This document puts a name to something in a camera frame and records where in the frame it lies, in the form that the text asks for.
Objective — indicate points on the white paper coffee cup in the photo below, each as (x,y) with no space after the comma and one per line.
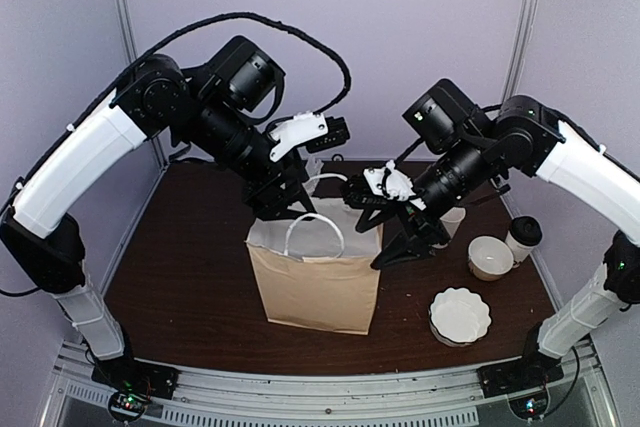
(519,252)

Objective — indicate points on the brown paper bag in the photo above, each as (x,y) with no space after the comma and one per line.
(314,271)

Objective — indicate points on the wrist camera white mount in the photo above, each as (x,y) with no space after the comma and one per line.
(314,132)
(381,187)

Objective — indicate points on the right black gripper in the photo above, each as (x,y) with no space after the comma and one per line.
(416,243)

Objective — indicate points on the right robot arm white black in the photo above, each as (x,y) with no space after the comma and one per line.
(475,144)

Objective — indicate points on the aluminium front rail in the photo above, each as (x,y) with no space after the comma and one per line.
(443,397)

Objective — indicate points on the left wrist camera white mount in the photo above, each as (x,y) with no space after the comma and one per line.
(314,132)

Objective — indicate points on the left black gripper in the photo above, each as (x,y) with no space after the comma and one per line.
(269,207)

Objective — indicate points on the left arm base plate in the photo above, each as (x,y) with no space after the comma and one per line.
(136,377)

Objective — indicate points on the black plastic cup lid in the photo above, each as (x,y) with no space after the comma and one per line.
(526,231)

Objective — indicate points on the white round bowl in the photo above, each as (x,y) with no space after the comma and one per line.
(489,259)

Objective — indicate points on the white scalloped dish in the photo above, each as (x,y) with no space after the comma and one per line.
(459,317)

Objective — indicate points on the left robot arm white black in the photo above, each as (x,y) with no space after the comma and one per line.
(210,106)

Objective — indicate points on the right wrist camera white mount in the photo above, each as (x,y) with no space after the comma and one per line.
(381,187)

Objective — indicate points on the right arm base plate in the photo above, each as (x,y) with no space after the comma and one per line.
(520,379)

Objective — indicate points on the left aluminium corner post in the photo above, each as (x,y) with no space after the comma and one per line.
(126,30)

